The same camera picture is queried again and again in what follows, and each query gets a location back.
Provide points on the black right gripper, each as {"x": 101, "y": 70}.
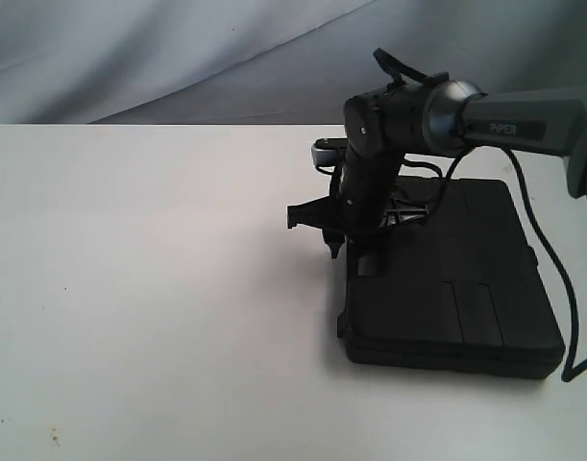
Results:
{"x": 359, "y": 193}

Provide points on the white backdrop cloth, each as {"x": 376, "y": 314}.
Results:
{"x": 265, "y": 62}

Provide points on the black plastic carrying case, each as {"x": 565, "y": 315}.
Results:
{"x": 470, "y": 301}

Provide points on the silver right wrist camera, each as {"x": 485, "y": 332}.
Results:
{"x": 328, "y": 152}

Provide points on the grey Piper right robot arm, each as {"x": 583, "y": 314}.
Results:
{"x": 431, "y": 115}

